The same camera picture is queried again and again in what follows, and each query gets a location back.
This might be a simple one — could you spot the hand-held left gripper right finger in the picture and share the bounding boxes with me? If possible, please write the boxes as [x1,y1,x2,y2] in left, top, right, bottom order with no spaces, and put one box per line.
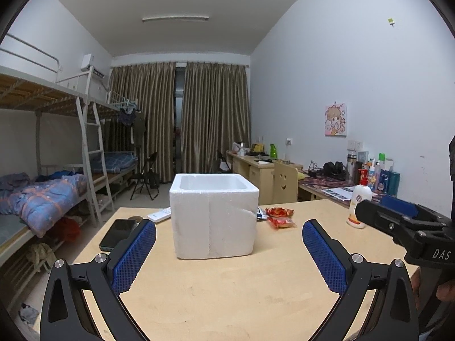
[302,219,420,341]

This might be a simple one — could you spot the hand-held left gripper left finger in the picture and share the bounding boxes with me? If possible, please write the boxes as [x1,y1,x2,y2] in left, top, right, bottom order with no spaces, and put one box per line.
[39,219,157,341]

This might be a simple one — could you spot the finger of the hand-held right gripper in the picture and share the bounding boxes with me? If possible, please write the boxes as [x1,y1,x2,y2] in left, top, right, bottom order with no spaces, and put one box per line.
[380,195,454,221]
[355,200,449,252]

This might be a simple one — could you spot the white foam box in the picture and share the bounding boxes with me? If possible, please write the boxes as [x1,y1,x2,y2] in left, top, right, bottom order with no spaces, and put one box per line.
[169,173,260,260]

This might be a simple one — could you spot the person's right hand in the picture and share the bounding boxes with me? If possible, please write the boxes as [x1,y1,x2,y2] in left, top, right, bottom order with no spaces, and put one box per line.
[436,279,455,303]

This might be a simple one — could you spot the white lotion pump bottle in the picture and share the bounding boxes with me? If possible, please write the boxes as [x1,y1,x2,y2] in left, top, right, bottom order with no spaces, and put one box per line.
[346,169,373,229]

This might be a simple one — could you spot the black smartphone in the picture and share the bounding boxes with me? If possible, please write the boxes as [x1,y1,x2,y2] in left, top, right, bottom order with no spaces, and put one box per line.
[98,219,138,252]

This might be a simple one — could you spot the row of toiletry bottles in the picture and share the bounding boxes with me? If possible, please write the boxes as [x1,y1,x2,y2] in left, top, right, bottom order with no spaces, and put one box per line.
[357,151,402,197]

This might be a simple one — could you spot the white remote control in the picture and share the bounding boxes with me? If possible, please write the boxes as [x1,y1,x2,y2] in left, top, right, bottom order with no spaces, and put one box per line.
[147,208,172,223]

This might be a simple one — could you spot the printed paper sheets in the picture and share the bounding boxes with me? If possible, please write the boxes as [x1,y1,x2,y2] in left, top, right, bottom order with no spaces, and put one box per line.
[321,185,356,201]

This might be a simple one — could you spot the silver thermos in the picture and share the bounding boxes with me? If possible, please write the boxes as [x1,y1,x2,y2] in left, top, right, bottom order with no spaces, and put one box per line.
[346,153,357,186]

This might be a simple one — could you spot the orange red snack packet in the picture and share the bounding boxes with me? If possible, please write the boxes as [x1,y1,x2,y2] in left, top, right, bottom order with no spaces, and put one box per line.
[265,206,296,218]

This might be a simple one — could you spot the desk with patterned cover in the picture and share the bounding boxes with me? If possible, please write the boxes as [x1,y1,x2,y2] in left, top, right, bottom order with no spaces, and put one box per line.
[296,175,392,207]

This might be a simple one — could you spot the black headphones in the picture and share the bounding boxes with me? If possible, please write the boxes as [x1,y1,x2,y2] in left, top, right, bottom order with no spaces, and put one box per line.
[322,161,348,180]

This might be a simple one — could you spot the red cloth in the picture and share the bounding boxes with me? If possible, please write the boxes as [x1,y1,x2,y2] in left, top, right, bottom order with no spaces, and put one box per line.
[53,216,81,244]

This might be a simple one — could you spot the black folding chair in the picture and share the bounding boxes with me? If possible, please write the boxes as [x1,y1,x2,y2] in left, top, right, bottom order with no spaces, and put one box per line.
[129,151,161,201]

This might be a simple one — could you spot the wooden chair with smiley cutout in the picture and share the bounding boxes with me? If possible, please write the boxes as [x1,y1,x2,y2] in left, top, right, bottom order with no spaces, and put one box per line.
[272,161,299,203]

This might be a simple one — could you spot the beige cloth bundle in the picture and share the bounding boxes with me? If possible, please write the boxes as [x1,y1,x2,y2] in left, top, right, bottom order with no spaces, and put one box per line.
[26,243,54,274]

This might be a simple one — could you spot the blue plaid bedding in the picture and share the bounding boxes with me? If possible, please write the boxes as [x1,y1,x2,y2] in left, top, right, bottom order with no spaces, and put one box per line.
[88,151,138,175]

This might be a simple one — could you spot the blue orange plaid quilt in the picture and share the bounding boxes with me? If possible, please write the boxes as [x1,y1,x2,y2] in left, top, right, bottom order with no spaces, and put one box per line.
[0,174,88,239]

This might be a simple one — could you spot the light wooden desk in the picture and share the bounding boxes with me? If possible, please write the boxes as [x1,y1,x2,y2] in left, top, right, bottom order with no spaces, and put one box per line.
[226,150,304,204]

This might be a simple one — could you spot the white bed ladder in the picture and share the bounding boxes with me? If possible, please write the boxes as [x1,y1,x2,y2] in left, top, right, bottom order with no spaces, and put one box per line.
[75,95,115,228]

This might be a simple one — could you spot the white metal bunk bed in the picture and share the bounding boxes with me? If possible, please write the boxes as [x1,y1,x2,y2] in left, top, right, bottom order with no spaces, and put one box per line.
[0,33,115,275]
[85,90,143,200]

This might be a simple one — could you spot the grey cloth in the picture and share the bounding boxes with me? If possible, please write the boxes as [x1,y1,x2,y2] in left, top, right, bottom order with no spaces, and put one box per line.
[19,303,40,326]

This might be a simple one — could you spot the black tripod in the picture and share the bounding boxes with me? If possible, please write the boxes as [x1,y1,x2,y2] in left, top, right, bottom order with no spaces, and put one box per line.
[216,150,234,173]

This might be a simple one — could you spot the hanging dark clothes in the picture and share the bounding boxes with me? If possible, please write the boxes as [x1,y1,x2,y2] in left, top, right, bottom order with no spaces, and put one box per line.
[117,99,146,147]

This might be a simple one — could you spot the brown curtain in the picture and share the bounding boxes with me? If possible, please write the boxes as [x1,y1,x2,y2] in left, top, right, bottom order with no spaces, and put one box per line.
[109,62,177,186]
[181,62,253,177]

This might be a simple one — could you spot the dark clothes pile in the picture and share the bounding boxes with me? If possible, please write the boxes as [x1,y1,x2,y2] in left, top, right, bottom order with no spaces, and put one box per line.
[0,172,31,191]

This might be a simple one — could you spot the white air conditioner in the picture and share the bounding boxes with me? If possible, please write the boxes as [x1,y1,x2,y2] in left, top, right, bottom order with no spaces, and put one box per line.
[80,53,106,79]

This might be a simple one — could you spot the ceiling tube light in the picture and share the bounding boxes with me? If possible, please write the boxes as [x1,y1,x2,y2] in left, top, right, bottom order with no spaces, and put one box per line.
[142,15,210,23]

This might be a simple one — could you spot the cartoon wall poster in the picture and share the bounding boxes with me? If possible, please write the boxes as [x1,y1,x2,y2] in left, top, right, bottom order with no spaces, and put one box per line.
[324,102,348,138]

